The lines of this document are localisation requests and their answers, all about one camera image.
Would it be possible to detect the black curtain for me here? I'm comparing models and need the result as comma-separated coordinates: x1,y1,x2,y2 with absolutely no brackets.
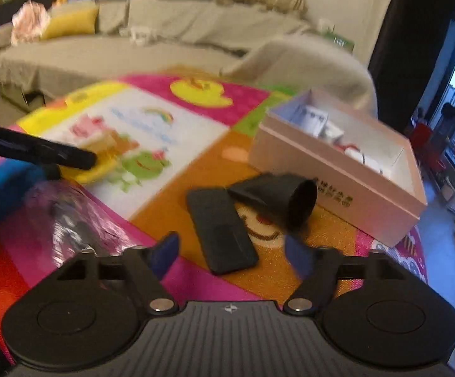
369,0,455,133

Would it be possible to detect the clear plastic bag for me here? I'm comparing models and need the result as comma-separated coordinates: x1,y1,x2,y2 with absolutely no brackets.
24,180,136,267

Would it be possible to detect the yellow cushion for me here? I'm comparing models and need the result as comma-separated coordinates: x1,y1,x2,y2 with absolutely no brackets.
41,7,99,40

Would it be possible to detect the black cone cup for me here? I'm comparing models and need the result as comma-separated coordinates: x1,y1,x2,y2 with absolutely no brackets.
227,173,318,232

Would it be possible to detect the white battery case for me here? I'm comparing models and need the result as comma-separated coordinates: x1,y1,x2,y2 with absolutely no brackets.
291,105,329,138

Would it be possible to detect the red bucket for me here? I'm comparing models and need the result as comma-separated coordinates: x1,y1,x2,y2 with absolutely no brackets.
409,123,433,152

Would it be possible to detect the colourful cartoon play mat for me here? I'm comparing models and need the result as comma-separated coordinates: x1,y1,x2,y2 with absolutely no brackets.
0,66,429,366

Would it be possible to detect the pink cardboard box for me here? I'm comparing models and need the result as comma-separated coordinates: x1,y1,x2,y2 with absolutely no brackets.
249,90,427,247

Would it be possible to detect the white square charger block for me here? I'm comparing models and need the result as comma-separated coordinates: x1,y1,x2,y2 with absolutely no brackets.
320,120,344,145

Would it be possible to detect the red lighter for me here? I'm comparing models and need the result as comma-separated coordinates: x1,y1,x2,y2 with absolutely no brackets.
335,144,365,164

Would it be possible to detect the black rectangular case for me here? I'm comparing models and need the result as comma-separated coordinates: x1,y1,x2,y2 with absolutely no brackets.
187,187,259,275

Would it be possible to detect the beige covered sofa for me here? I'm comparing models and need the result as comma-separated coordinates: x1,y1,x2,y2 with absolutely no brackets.
0,0,377,116

